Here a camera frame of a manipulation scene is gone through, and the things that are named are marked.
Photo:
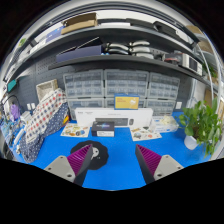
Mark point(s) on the white blue glove box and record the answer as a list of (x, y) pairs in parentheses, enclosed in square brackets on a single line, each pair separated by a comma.
[(165, 127)]

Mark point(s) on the small black cardboard box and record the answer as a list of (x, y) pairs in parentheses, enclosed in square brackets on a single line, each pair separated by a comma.
[(102, 129)]

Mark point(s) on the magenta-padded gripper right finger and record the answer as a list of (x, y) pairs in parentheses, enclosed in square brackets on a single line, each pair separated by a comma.
[(165, 166)]

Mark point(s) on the white keyboard packaging box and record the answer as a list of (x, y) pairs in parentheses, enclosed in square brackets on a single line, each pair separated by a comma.
[(83, 115)]

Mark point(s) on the sticker sheet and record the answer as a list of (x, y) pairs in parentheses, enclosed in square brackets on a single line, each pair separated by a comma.
[(75, 130), (145, 134)]

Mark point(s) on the red blue checkered cloth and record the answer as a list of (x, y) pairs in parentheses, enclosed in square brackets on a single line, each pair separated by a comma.
[(46, 113)]

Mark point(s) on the green leafy potted plant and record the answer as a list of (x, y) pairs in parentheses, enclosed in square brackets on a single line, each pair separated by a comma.
[(203, 123)]

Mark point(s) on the navy polka dot cloth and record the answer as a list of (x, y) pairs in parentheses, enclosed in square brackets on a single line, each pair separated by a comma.
[(36, 146)]

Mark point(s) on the yellow and blue box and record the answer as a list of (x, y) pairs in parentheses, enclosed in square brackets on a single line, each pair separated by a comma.
[(126, 102)]

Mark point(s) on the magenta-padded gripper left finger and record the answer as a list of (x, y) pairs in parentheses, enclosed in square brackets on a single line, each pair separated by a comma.
[(61, 168)]

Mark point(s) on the cream disposable glove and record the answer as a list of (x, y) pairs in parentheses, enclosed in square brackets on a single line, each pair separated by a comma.
[(167, 120)]

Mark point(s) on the white plant pot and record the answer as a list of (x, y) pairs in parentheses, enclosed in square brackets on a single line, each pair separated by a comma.
[(190, 142)]

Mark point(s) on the woven wicker basket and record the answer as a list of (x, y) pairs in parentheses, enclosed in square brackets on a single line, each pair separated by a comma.
[(46, 89)]

